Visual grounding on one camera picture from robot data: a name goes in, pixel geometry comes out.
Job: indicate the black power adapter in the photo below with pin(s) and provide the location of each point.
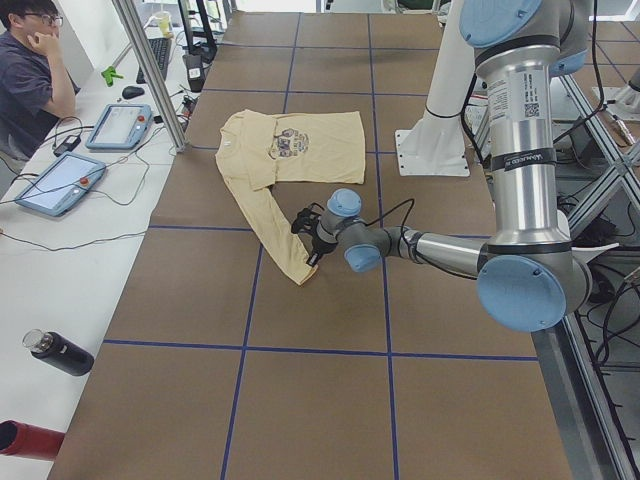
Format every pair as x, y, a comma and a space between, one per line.
66, 145

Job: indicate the green plastic clamp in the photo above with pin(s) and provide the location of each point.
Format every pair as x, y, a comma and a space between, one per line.
109, 75

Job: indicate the blue teach pendant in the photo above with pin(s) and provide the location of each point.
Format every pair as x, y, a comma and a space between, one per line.
61, 186
120, 127

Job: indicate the seated man dark shirt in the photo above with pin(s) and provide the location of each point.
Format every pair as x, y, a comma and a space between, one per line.
37, 90

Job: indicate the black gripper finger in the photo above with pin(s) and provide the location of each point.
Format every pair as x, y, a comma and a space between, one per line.
313, 258

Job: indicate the white plastic chair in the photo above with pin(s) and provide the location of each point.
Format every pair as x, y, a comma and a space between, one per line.
587, 254

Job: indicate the black keyboard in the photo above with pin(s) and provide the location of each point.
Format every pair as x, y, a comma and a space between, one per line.
160, 50

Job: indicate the aluminium frame post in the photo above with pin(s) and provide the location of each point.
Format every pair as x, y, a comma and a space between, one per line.
137, 36

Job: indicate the brown paper table cover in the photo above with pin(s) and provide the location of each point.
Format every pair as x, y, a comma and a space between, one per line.
216, 366

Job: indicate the far blue teach pendant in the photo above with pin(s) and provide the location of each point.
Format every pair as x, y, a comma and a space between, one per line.
120, 127

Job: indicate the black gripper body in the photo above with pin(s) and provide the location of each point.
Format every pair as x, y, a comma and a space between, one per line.
321, 246

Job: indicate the black computer mouse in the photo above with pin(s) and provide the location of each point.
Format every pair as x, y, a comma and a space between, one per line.
131, 92

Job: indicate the beige long-sleeve printed shirt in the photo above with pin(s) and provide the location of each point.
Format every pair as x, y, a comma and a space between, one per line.
258, 151

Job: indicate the red cylinder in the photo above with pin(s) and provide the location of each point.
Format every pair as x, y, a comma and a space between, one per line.
29, 441

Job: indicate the black water bottle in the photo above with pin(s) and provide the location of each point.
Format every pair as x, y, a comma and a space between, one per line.
59, 352

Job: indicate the near blue teach pendant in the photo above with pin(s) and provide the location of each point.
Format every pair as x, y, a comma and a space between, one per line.
61, 186

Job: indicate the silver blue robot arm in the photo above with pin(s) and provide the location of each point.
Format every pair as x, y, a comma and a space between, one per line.
528, 276

